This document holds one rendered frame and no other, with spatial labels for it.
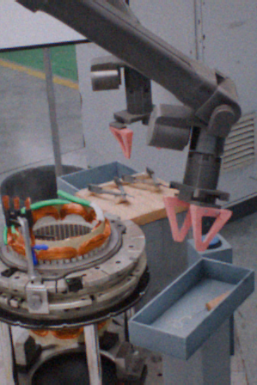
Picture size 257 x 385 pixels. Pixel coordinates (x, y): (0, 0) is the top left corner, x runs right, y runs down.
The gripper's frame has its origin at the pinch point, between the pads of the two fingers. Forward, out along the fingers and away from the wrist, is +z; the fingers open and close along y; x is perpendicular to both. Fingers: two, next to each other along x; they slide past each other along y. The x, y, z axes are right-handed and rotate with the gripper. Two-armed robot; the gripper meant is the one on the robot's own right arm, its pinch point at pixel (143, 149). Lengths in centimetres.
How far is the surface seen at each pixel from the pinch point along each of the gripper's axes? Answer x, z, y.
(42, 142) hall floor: -323, 114, -131
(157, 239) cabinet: 11.5, 15.9, 5.4
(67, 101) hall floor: -392, 113, -190
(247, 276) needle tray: 45.8, 9.1, 9.7
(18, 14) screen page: -79, -20, -11
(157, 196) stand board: 6.3, 8.8, 1.2
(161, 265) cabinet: 11.4, 22.6, 5.0
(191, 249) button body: 24.4, 13.2, 6.2
